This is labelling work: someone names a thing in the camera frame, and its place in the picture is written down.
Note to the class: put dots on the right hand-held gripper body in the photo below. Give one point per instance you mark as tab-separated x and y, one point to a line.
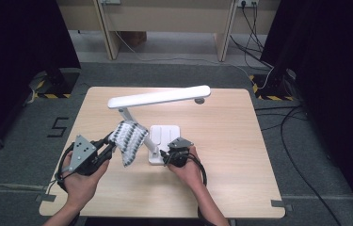
179	152

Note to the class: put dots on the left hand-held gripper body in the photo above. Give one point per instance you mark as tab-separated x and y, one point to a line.
83	155

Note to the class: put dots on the white cloth with grey pattern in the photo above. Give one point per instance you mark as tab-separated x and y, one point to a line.
128	139

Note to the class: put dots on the white desk lamp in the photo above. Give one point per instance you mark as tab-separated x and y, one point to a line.
164	95

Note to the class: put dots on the person's right hand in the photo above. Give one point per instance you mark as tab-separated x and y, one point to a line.
191	174

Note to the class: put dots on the person's left hand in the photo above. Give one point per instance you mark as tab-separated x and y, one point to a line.
81	188

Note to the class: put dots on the round table grommet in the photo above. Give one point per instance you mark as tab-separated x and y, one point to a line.
200	101

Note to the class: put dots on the grey tape piece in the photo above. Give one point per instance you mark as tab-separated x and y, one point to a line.
280	204
46	198

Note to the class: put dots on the stand base with hazard tape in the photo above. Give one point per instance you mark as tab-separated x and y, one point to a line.
61	83
273	84

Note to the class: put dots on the brown cardboard box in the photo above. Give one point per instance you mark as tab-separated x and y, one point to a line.
135	38

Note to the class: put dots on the black curtain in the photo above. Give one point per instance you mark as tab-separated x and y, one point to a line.
331	62
14	47

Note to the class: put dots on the beige wooden desk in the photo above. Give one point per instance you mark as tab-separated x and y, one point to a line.
164	15

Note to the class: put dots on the white wall socket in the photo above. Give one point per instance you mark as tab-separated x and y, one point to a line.
110	1
248	2

